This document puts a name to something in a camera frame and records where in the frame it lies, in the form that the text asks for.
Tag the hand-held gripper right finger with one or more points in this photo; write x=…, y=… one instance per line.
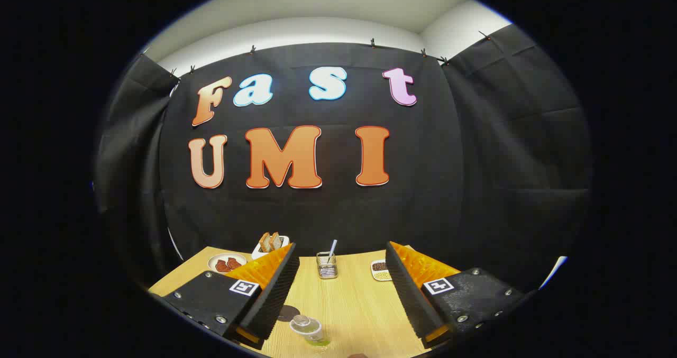
x=410, y=300

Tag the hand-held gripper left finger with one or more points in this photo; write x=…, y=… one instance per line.
x=275, y=300

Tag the dark round coaster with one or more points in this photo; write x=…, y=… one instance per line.
x=290, y=312

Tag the clear plastic juice bottle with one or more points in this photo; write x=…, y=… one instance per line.
x=309, y=329

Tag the small dish of beans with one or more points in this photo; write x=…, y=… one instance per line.
x=381, y=271

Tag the red meat piece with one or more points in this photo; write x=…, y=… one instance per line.
x=234, y=263
x=222, y=266

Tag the toast slice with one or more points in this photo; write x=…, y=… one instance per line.
x=264, y=241
x=275, y=240

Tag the wooden table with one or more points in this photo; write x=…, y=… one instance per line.
x=349, y=305

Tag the white round plate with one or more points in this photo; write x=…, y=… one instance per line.
x=213, y=260

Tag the silver spoon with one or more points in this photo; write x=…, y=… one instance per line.
x=332, y=248

